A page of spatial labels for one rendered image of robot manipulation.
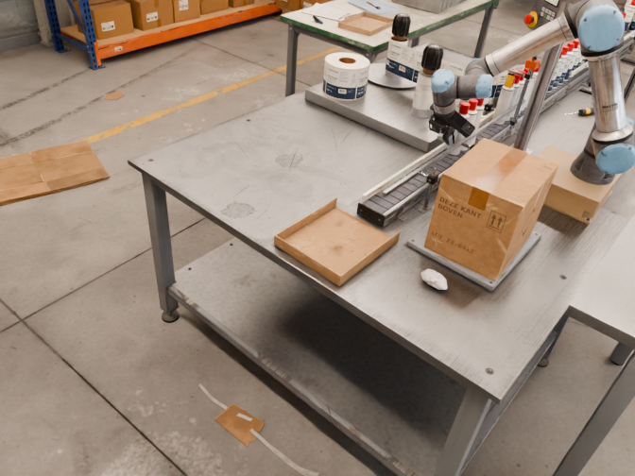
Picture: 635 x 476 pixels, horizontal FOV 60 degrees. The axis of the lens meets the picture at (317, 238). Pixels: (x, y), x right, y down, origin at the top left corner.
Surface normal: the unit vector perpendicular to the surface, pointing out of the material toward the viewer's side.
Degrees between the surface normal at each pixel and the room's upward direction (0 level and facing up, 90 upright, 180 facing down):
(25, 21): 90
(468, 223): 90
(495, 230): 90
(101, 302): 0
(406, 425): 3
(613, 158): 97
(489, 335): 0
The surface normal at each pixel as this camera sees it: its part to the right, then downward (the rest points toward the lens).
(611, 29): -0.32, 0.46
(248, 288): 0.08, -0.79
